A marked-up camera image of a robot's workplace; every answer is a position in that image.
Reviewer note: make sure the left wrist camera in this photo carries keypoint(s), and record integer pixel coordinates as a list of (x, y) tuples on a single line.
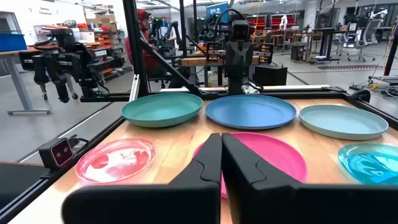
[(241, 31)]

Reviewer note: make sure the blue monitor screen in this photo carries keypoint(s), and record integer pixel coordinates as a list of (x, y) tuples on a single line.
[(216, 11)]

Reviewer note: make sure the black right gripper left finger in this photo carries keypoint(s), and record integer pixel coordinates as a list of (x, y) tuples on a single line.
[(186, 202)]

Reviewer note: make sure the black box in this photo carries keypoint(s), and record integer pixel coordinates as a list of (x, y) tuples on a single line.
[(270, 74)]

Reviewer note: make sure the shelf with orange bins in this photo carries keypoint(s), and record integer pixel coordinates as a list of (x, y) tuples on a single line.
[(105, 46)]

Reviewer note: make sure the teal green plastic plate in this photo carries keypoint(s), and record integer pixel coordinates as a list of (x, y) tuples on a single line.
[(161, 109)]

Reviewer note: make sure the red translucent plastic plate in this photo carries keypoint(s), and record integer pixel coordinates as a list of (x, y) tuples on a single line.
[(115, 160)]

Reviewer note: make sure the grey office chair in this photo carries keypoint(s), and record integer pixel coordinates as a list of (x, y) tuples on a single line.
[(367, 37)]

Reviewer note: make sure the black frame post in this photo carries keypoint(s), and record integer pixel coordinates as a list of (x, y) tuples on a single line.
[(132, 46)]

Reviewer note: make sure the person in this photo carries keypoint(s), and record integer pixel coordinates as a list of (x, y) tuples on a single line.
[(143, 21)]

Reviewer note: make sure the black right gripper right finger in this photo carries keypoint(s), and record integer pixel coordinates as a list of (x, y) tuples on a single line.
[(280, 202)]

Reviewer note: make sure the table-level black camera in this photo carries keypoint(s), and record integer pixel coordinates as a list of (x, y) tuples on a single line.
[(60, 152)]

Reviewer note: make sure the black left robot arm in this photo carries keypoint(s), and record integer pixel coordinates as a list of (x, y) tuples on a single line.
[(237, 85)]

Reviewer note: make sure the red tool cabinet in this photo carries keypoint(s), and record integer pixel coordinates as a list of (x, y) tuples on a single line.
[(281, 20), (256, 21)]

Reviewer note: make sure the black frame corner piece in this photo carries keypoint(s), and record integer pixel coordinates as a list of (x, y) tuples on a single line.
[(360, 95)]

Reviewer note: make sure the wooden workbench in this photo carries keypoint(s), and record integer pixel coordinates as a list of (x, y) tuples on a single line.
[(192, 61)]

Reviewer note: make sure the black standing desk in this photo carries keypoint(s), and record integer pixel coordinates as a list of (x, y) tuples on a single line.
[(326, 43)]

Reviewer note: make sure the light blue plastic plate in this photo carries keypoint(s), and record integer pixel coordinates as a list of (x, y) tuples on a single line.
[(342, 121)]

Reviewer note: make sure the black frame diagonal brace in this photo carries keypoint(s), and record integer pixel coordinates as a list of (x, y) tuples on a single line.
[(171, 68)]

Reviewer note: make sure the black aluminium frame rail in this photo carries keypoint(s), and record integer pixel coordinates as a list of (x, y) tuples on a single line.
[(379, 113), (311, 95), (102, 136)]

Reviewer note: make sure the pink plastic plate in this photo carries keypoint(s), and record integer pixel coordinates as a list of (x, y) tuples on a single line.
[(280, 155)]

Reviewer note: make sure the grey-legged wooden table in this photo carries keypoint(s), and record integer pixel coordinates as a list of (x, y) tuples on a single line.
[(18, 81)]

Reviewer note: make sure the blue storage bin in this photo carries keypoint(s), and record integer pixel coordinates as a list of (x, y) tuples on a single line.
[(12, 42)]

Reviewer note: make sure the cyan translucent plastic plate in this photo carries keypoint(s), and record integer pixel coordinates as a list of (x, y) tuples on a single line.
[(370, 163)]

